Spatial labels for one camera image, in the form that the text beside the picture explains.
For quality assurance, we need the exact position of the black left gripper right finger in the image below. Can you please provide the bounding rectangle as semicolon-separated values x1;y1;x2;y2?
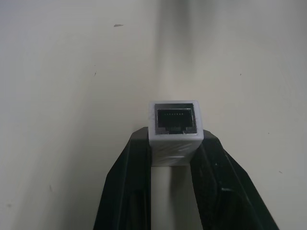
189;130;282;230

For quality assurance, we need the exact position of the white ethernet coupler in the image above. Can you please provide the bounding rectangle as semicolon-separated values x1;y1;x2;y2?
148;99;204;167

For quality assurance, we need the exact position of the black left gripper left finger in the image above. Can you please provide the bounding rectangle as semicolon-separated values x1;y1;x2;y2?
91;127;153;230

